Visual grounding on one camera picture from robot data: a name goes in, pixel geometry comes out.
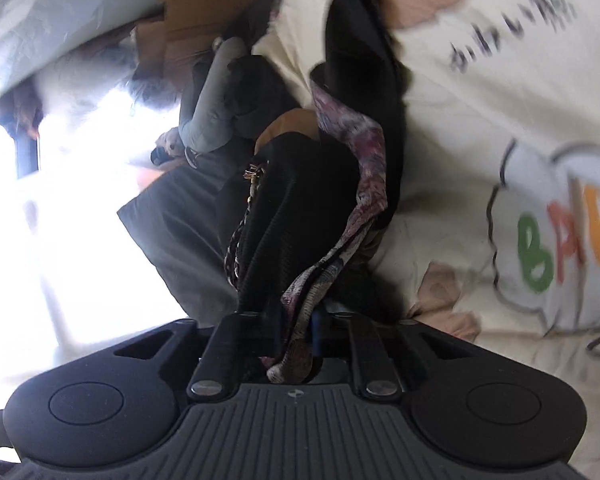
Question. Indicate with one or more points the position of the black skirt with floral lining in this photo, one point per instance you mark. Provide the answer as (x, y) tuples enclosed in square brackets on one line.
[(301, 222)]

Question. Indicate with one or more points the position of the brown cardboard sheet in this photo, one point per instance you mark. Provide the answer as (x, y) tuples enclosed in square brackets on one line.
[(170, 40)]

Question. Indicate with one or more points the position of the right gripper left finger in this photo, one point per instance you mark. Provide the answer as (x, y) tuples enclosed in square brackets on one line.
[(278, 327)]

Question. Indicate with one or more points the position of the cream cartoon print bedsheet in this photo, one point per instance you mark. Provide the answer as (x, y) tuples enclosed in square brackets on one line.
[(496, 241)]

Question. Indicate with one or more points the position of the brown satin garment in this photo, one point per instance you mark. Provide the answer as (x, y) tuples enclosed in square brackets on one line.
[(298, 120)]

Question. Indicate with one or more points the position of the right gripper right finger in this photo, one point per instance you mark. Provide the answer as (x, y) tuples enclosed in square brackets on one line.
[(317, 329)]

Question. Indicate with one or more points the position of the dark grey garment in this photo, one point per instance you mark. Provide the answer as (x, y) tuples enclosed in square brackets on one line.
[(173, 222)]

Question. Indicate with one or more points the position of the grey puffer jacket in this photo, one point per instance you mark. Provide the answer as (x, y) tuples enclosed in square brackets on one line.
[(205, 124)]

